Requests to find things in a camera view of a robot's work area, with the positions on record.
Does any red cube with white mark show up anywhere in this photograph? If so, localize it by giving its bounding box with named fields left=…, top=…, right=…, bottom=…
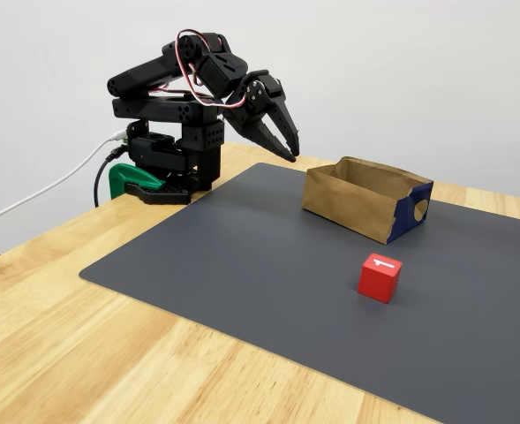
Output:
left=357, top=253, right=403, bottom=305

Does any black power cable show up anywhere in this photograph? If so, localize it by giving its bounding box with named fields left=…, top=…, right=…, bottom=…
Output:
left=93, top=145, right=131, bottom=208

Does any red white servo wire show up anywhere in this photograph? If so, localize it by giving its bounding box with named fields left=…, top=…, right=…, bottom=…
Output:
left=175, top=28, right=248, bottom=110
left=147, top=81, right=219, bottom=105

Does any brown paper box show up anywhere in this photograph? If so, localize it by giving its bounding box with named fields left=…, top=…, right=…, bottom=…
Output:
left=301, top=155, right=434, bottom=246

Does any dark grey table mat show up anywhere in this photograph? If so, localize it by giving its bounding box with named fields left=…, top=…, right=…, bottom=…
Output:
left=78, top=162, right=520, bottom=424

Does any black controller board mount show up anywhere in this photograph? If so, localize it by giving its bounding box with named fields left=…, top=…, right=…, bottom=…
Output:
left=120, top=117, right=151, bottom=149

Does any white USB cable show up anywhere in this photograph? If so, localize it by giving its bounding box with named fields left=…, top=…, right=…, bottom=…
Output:
left=0, top=130, right=127, bottom=230

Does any green table clamp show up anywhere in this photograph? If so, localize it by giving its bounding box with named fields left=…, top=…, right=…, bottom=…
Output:
left=108, top=162, right=167, bottom=200

